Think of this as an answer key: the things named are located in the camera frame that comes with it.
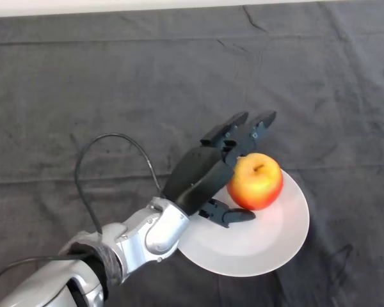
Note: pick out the white round plate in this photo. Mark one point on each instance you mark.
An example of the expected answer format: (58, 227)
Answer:
(252, 246)

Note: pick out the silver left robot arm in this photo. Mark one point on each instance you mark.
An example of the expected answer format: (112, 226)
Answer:
(115, 243)

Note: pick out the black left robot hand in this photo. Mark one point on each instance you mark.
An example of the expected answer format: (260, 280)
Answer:
(198, 176)

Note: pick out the black cloth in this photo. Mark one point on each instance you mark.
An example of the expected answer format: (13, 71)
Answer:
(147, 80)

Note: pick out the red yellow apple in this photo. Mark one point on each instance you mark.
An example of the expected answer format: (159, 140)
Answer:
(255, 181)

